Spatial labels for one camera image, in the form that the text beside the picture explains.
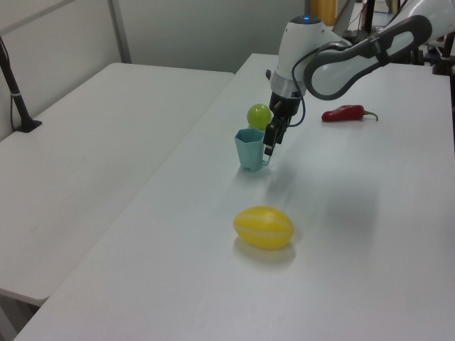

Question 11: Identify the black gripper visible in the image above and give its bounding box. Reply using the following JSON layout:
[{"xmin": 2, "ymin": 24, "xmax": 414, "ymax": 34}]
[{"xmin": 264, "ymin": 91, "xmax": 303, "ymax": 157}]

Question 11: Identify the light blue hexagonal mug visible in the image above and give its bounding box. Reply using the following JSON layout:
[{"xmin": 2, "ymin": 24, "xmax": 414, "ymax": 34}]
[{"xmin": 234, "ymin": 128, "xmax": 272, "ymax": 174}]

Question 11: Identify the green toy apple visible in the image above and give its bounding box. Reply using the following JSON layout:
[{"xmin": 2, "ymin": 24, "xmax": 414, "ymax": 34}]
[{"xmin": 246, "ymin": 103, "xmax": 273, "ymax": 131}]

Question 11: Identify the red chili pepper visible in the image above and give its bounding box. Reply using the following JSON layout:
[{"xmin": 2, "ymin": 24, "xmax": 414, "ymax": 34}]
[{"xmin": 321, "ymin": 104, "xmax": 380, "ymax": 123}]

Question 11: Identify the yellow striped toy melon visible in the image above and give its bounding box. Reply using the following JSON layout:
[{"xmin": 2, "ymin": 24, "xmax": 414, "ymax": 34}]
[{"xmin": 232, "ymin": 205, "xmax": 296, "ymax": 251}]

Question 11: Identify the wooden door panel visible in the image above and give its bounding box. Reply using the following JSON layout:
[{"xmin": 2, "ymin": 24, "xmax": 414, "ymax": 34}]
[{"xmin": 309, "ymin": 0, "xmax": 337, "ymax": 27}]

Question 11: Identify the black background stand pole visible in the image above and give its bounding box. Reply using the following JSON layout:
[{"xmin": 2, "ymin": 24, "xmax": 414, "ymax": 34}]
[{"xmin": 362, "ymin": 0, "xmax": 377, "ymax": 35}]

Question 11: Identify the white side table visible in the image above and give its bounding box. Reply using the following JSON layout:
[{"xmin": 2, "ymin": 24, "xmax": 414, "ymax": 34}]
[{"xmin": 0, "ymin": 63, "xmax": 236, "ymax": 307}]

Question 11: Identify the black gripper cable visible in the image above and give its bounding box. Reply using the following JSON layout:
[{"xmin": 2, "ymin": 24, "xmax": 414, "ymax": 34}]
[{"xmin": 286, "ymin": 45, "xmax": 353, "ymax": 128}]

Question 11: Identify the grey partition post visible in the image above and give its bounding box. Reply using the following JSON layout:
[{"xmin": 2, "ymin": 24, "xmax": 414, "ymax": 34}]
[{"xmin": 107, "ymin": 0, "xmax": 133, "ymax": 65}]

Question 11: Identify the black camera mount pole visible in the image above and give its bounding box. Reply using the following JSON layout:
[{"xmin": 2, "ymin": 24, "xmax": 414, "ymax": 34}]
[{"xmin": 0, "ymin": 35, "xmax": 43, "ymax": 134}]

